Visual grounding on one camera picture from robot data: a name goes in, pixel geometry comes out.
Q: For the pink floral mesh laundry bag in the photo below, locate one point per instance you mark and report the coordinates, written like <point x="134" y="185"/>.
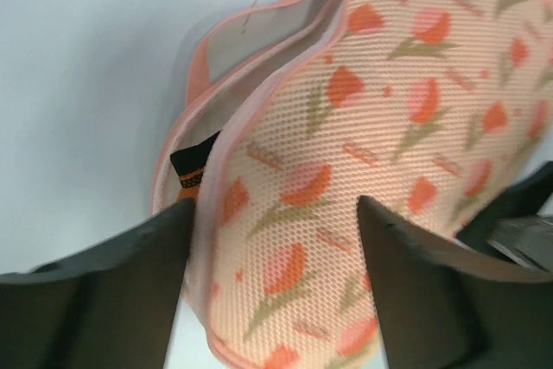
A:
<point x="296" y="109"/>

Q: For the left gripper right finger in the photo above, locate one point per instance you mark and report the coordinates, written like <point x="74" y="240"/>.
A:
<point x="440" y="305"/>

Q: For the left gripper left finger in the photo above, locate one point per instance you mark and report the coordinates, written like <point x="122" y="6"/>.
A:
<point x="110" y="306"/>

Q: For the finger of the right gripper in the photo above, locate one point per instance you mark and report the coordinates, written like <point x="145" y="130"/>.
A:
<point x="516" y="226"/>

